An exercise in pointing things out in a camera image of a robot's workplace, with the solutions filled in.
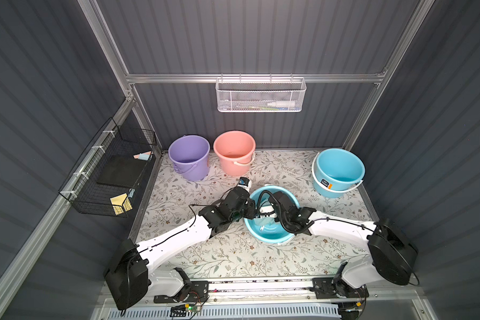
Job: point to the black notebook in basket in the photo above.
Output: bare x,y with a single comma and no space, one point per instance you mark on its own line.
121,171

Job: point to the pink plastic bucket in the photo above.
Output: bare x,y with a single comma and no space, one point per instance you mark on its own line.
235,150

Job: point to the floral patterned table mat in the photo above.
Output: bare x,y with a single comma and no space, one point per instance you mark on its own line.
236,253

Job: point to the white wire mesh basket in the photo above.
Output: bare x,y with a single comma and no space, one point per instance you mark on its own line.
252,94

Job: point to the white bottle in basket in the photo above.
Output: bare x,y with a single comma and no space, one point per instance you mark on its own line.
282,104

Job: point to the purple plastic bucket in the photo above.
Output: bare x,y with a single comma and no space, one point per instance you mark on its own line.
190,157

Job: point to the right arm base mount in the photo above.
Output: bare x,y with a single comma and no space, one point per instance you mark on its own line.
328,288

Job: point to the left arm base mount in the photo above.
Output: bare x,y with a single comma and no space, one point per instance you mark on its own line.
193,292

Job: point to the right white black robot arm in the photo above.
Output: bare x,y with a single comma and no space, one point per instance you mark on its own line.
389,254

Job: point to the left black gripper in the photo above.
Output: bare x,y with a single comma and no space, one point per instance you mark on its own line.
247,208

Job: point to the yellow sticky note pad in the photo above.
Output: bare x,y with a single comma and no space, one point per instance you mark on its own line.
121,204

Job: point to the black wire wall basket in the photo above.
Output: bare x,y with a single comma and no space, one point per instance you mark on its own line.
81,189

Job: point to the teal plastic bucket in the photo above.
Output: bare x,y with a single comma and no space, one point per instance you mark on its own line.
336,172
267,229

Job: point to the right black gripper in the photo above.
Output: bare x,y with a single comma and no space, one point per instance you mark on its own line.
277,212

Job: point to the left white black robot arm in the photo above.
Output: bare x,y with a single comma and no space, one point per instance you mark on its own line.
133,271

